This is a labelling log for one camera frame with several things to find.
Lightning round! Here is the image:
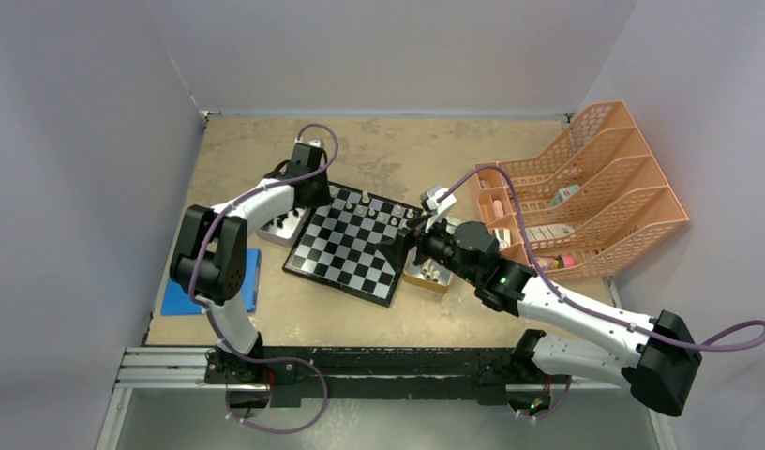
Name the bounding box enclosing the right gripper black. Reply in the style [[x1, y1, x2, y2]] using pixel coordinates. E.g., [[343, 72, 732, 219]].
[[376, 208, 481, 285]]

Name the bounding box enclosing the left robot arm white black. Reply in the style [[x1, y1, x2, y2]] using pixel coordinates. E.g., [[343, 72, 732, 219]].
[[169, 140, 337, 383]]

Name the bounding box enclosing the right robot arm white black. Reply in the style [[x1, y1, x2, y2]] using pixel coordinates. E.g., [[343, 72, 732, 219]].
[[377, 219, 702, 417]]

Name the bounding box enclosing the gold metal tin tray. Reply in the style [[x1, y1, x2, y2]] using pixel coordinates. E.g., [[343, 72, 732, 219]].
[[402, 248, 454, 294]]

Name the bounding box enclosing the silver pink tin tray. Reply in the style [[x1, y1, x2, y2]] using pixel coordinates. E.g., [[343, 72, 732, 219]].
[[256, 208, 310, 248]]

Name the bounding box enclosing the black white chessboard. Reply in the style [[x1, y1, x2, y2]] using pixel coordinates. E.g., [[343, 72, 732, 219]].
[[282, 183, 424, 308]]

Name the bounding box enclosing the blue notebook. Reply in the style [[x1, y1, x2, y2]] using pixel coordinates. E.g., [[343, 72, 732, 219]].
[[160, 248, 262, 316]]

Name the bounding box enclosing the small box in organizer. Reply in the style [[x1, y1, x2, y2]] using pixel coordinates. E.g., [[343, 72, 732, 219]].
[[548, 184, 580, 208]]

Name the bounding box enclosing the orange plastic file organizer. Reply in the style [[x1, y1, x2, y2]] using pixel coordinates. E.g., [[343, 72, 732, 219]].
[[468, 101, 689, 281]]

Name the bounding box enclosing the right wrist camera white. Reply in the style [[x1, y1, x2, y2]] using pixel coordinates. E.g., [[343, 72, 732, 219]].
[[420, 185, 457, 233]]

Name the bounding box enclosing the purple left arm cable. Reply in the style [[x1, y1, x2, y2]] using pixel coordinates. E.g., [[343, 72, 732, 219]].
[[188, 123, 340, 362]]

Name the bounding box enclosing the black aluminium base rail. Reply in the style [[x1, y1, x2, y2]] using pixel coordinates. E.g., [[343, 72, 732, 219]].
[[112, 344, 620, 412]]

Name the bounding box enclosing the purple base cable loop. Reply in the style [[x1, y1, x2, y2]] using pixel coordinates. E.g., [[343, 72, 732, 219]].
[[224, 356, 329, 435]]

